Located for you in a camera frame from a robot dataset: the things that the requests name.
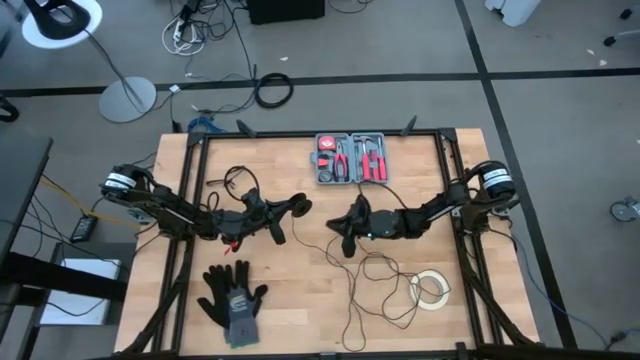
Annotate white power strip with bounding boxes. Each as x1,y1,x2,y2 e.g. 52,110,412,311
161,14,207,57

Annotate cream masking tape roll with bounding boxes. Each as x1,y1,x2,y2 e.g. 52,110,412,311
408,268,451,312

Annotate coiled black floor cable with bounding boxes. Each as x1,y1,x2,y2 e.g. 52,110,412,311
253,72,295,110

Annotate thin black cord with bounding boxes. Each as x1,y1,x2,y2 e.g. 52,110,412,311
289,214,453,354

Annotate loose black floor cable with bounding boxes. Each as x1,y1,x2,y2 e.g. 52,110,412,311
219,0,259,81

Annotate black equipment box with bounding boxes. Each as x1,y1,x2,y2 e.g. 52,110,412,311
247,0,326,26

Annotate floor lamp with round base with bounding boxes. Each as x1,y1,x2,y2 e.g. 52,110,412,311
20,0,158,124

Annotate black grey work glove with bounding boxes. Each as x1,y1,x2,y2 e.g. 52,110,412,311
196,264,236,346
219,259,270,347

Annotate long thin blue cable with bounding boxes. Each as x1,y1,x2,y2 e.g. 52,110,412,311
509,234,609,349

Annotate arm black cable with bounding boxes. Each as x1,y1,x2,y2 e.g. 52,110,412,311
223,164,260,201
357,182,409,211

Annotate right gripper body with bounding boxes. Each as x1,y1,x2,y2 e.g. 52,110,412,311
355,209,401,241

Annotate white plastic object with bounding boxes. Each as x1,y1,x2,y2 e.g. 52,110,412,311
483,0,544,29

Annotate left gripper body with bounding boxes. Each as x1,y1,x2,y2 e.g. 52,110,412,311
242,199,276,234

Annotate yellow cable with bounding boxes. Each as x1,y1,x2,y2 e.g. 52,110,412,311
39,174,144,231

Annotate bundled blue cable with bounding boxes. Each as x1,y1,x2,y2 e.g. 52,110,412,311
187,115,229,134

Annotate office chair base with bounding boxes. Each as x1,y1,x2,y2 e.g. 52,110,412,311
602,7,640,49

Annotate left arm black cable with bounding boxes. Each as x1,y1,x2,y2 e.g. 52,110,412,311
223,164,260,201

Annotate red handled pliers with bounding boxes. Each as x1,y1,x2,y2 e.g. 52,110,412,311
333,141,350,182

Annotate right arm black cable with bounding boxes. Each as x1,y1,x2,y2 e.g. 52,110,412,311
357,182,409,211

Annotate black rimmed eyeglasses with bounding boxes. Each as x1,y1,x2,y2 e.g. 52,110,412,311
205,168,247,191

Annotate red handled hammer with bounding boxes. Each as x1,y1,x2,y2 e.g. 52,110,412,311
355,135,374,182

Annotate black desk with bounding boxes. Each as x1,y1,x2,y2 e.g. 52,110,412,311
0,135,129,360

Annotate grey caster wheel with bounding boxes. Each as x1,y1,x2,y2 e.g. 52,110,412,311
609,196,640,224

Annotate white flat box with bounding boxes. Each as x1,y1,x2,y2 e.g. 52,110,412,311
38,258,123,327

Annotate grey plastic tool case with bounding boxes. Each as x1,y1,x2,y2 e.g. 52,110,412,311
309,131,390,186

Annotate black power adapter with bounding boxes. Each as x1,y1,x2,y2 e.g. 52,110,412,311
69,214,100,245

